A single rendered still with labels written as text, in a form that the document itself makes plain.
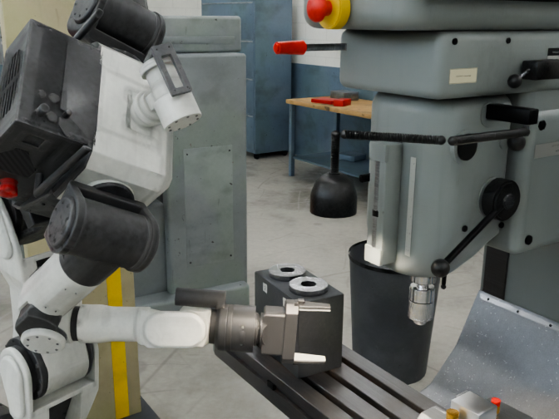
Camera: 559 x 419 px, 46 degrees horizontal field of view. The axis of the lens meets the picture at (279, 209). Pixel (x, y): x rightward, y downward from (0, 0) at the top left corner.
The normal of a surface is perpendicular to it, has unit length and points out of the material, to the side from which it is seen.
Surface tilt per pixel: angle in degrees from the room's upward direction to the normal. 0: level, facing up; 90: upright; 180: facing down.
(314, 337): 90
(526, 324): 63
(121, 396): 90
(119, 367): 90
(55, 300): 122
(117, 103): 57
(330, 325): 90
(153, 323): 76
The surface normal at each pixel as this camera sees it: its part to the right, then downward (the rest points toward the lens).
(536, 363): -0.73, -0.32
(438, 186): -0.10, 0.27
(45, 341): 0.01, 0.75
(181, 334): 0.04, 0.04
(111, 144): 0.67, -0.37
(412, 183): -0.83, 0.14
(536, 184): 0.55, 0.23
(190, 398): 0.00, -0.96
